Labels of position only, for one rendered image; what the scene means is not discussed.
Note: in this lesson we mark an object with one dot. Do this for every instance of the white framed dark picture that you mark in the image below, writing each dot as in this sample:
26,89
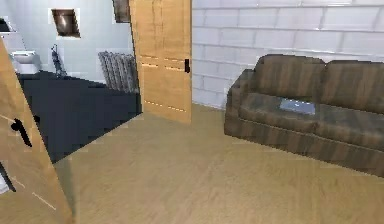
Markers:
66,22

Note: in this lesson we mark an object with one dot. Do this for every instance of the grey laptop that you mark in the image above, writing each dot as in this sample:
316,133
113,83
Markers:
297,106

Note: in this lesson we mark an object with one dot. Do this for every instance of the white toilet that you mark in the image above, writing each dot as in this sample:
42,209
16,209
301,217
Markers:
26,62

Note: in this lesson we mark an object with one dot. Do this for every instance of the black toilet brush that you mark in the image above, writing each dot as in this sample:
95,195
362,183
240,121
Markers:
57,61

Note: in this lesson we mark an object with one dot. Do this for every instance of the light wooden room door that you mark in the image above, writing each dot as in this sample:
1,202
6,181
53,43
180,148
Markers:
23,166
163,60

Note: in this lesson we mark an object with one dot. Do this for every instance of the grey ribbed radiator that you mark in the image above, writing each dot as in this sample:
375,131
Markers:
119,71

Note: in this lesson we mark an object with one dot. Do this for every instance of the brown fabric sofa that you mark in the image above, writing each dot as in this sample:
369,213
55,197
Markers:
283,123

